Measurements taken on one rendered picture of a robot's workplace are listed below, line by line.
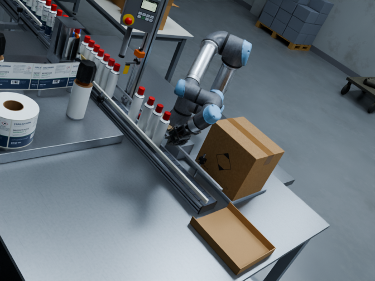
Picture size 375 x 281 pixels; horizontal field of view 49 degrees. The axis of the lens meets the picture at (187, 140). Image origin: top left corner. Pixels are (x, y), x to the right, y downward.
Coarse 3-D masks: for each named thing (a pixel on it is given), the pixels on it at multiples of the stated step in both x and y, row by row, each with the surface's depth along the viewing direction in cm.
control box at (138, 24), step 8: (128, 0) 205; (136, 0) 205; (152, 0) 206; (160, 0) 207; (128, 8) 207; (136, 8) 208; (128, 16) 209; (136, 16) 210; (136, 24) 212; (144, 24) 213; (152, 24) 213
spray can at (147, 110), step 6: (150, 96) 204; (150, 102) 203; (144, 108) 205; (150, 108) 204; (144, 114) 206; (150, 114) 207; (138, 120) 209; (144, 120) 207; (138, 126) 210; (144, 126) 209; (144, 132) 213
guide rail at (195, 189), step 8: (96, 88) 229; (104, 96) 225; (112, 104) 221; (120, 112) 217; (128, 120) 213; (136, 128) 209; (144, 136) 206; (152, 144) 202; (160, 152) 199; (168, 160) 196; (176, 168) 192; (184, 176) 190; (192, 184) 187; (200, 192) 184; (208, 200) 182
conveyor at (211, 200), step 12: (48, 36) 264; (156, 156) 201; (168, 156) 204; (168, 168) 196; (180, 168) 200; (180, 180) 192; (192, 180) 196; (192, 192) 188; (204, 192) 191; (204, 204) 184
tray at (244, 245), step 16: (224, 208) 195; (192, 224) 177; (208, 224) 181; (224, 224) 185; (240, 224) 189; (208, 240) 172; (224, 240) 177; (240, 240) 180; (256, 240) 184; (224, 256) 166; (240, 256) 172; (256, 256) 176; (240, 272) 164
